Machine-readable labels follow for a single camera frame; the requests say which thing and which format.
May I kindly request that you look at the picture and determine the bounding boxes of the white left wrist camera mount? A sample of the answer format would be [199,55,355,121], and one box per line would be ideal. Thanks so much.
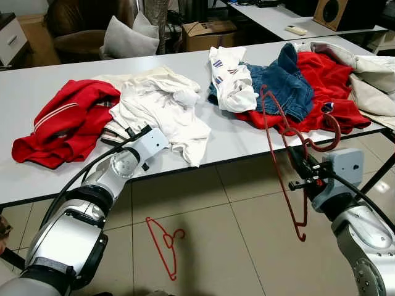
[131,126,170,164]

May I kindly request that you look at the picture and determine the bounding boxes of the blue denim garment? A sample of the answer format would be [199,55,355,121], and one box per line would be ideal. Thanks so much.
[207,42,315,123]

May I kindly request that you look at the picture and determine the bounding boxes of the plain white shirt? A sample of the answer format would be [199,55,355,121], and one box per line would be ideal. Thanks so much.
[110,73,212,168]

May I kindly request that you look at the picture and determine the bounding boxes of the brown leather armchair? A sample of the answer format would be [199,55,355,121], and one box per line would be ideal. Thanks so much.
[46,0,136,62]

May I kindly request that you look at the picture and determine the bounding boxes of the white drawer unit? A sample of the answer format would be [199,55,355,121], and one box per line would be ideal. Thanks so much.
[0,12,30,67]

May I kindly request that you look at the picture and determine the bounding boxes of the pale blue right wrist camera mount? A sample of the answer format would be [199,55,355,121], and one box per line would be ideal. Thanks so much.
[312,147,366,213]

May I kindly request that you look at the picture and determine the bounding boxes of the grey pillow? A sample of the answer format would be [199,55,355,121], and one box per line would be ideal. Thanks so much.
[101,12,160,60]

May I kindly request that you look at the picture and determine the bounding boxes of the plain red garment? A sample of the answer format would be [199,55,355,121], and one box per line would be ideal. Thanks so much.
[235,51,372,136]

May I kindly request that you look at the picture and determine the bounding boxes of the red wire clothes hanger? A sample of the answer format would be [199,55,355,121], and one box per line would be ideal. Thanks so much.
[146,216,186,282]
[259,85,342,242]

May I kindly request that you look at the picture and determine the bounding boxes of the black table leg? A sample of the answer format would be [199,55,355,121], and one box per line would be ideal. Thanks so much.
[355,148,395,199]

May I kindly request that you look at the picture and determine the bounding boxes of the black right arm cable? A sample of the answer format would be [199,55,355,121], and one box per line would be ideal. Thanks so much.
[324,173,395,235]

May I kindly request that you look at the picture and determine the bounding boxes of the white shirt blue red stripes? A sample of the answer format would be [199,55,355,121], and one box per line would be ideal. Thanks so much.
[209,46,259,113]

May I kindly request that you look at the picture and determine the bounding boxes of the white dark striped cloth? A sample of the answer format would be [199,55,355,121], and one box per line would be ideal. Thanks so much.
[101,120,133,147]

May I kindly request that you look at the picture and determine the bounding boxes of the beige jacket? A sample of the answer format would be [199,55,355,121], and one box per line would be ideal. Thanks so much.
[296,41,395,130]

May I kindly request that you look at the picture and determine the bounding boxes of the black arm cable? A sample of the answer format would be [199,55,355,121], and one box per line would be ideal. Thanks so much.
[38,139,133,232]
[324,173,395,235]

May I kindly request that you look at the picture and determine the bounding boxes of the wooden speaker with black cone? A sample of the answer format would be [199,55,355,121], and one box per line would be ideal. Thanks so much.
[313,0,386,31]

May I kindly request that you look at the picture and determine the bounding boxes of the low open cardboard box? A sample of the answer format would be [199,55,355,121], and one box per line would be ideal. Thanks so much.
[181,20,238,52]

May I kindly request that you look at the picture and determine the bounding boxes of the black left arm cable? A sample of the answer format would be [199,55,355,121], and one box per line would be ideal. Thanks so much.
[38,139,133,232]

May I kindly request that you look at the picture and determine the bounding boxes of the red jacket with white stripes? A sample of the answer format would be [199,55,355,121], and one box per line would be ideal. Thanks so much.
[11,79,121,170]

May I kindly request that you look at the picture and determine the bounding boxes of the white remote control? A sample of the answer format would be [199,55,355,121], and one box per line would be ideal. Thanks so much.
[285,25,308,36]

